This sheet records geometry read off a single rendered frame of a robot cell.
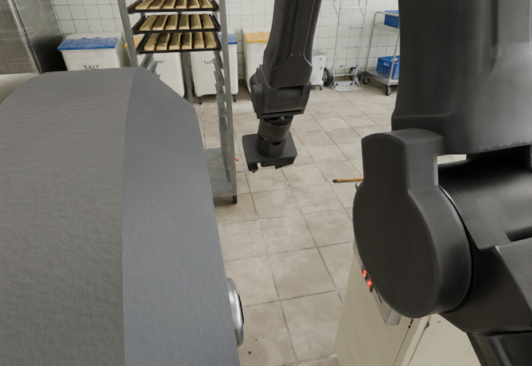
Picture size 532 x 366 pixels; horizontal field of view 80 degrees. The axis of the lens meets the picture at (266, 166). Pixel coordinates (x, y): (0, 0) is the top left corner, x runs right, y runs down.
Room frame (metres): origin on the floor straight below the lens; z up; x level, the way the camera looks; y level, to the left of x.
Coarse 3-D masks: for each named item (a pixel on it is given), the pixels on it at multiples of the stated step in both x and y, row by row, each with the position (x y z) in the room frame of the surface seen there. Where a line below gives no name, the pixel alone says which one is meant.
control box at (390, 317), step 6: (354, 240) 0.65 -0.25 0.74; (354, 246) 0.64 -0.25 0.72; (354, 252) 0.63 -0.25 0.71; (360, 264) 0.59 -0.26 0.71; (366, 276) 0.54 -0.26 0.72; (372, 288) 0.50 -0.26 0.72; (372, 294) 0.50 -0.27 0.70; (378, 294) 0.47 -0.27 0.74; (378, 300) 0.47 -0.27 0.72; (378, 306) 0.46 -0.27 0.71; (384, 306) 0.44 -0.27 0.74; (384, 312) 0.44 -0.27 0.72; (390, 312) 0.42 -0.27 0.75; (396, 312) 0.42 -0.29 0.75; (384, 318) 0.43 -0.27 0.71; (390, 318) 0.42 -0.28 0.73; (396, 318) 0.42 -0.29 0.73; (390, 324) 0.42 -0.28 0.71; (396, 324) 0.42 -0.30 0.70
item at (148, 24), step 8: (152, 16) 2.09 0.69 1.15; (160, 16) 2.10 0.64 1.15; (168, 16) 2.17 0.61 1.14; (176, 16) 2.11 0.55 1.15; (184, 16) 2.09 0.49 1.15; (192, 16) 2.09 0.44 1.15; (208, 16) 2.11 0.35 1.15; (144, 24) 1.77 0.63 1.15; (152, 24) 1.82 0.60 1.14; (160, 24) 1.77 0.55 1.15; (168, 24) 1.78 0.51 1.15; (176, 24) 1.79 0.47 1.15; (184, 24) 1.77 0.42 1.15; (192, 24) 1.77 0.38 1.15; (200, 24) 1.82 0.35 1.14; (208, 24) 1.77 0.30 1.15
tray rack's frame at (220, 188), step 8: (216, 16) 2.27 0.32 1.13; (184, 56) 2.24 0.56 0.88; (184, 64) 2.24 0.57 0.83; (192, 104) 2.24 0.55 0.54; (208, 152) 2.20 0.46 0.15; (216, 152) 2.20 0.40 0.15; (208, 160) 2.08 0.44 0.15; (216, 160) 2.08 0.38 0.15; (208, 168) 1.96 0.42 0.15; (216, 168) 1.96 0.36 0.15; (224, 168) 1.96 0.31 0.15; (216, 176) 1.86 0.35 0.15; (224, 176) 1.86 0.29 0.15; (216, 184) 1.76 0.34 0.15; (224, 184) 1.76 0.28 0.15; (216, 192) 1.67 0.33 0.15; (224, 192) 1.67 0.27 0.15; (232, 192) 1.67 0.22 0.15
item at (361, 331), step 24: (360, 288) 0.61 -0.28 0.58; (360, 312) 0.58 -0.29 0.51; (336, 336) 0.70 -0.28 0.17; (360, 336) 0.55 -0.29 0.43; (384, 336) 0.45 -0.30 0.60; (408, 336) 0.38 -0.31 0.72; (432, 336) 0.37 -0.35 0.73; (456, 336) 0.38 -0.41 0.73; (360, 360) 0.51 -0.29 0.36; (384, 360) 0.42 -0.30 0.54; (408, 360) 0.37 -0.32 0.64; (432, 360) 0.38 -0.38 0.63; (456, 360) 0.38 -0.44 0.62
